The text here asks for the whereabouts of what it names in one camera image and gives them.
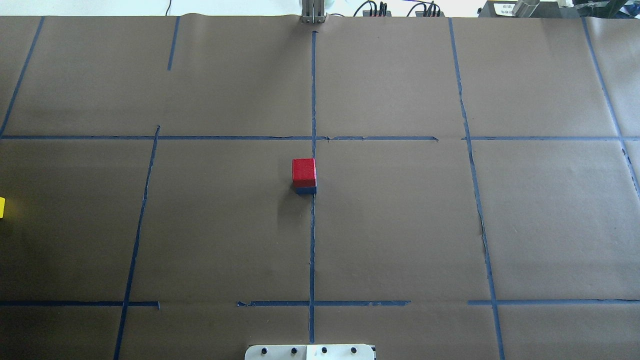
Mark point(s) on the red wooden block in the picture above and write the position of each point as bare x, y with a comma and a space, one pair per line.
304, 173

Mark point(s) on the blue wooden block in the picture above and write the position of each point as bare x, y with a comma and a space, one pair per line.
310, 190

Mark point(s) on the yellow wooden block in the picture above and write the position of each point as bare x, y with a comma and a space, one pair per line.
2, 206

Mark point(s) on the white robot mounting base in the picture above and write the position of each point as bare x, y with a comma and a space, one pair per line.
357, 351

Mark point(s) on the far black power strip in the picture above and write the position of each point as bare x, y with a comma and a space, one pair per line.
373, 9

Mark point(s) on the black power strip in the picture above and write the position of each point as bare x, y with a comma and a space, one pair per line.
425, 9
373, 9

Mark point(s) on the near black power strip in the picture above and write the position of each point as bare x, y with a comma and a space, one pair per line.
425, 9

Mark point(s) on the black box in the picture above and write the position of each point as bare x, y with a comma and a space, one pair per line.
520, 9

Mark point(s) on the aluminium frame post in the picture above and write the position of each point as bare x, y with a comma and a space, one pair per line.
313, 11

